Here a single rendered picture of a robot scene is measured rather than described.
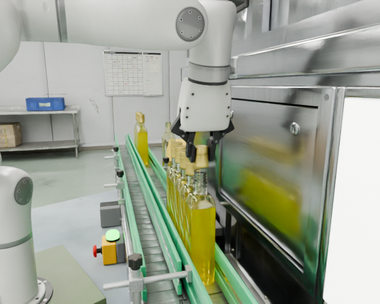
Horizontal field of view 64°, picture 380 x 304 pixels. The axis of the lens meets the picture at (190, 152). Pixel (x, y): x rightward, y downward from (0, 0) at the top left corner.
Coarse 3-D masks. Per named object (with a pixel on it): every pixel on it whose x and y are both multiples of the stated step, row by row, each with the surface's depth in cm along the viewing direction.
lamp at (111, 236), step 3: (108, 231) 99; (111, 231) 99; (114, 231) 99; (117, 231) 99; (108, 234) 98; (111, 234) 98; (114, 234) 98; (117, 234) 98; (108, 237) 98; (111, 237) 97; (114, 237) 98; (117, 237) 98; (108, 240) 98; (111, 240) 97; (114, 240) 98; (117, 240) 98
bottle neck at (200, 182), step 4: (196, 172) 64; (200, 172) 64; (204, 172) 64; (196, 176) 64; (200, 176) 64; (204, 176) 64; (196, 180) 64; (200, 180) 64; (204, 180) 64; (196, 184) 64; (200, 184) 64; (204, 184) 64; (196, 188) 65; (200, 188) 64; (204, 188) 65; (196, 192) 65; (200, 192) 64; (204, 192) 65
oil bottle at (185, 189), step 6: (186, 186) 70; (192, 186) 70; (180, 192) 72; (186, 192) 69; (180, 198) 72; (180, 204) 72; (180, 210) 73; (180, 216) 73; (180, 222) 73; (180, 228) 74; (180, 234) 74
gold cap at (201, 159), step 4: (196, 148) 62; (200, 148) 62; (204, 148) 62; (208, 148) 63; (196, 152) 62; (200, 152) 62; (204, 152) 62; (208, 152) 63; (196, 156) 63; (200, 156) 62; (204, 156) 63; (208, 156) 64; (196, 160) 63; (200, 160) 63; (204, 160) 63; (208, 160) 64; (192, 164) 64; (196, 164) 63; (200, 164) 63; (204, 164) 63; (208, 164) 64
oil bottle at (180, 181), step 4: (176, 180) 77; (180, 180) 75; (184, 180) 75; (176, 184) 76; (180, 184) 74; (176, 188) 76; (176, 192) 76; (176, 196) 77; (176, 200) 77; (176, 204) 77; (176, 208) 77; (176, 212) 78; (176, 216) 78; (176, 220) 78; (176, 224) 79; (176, 228) 79
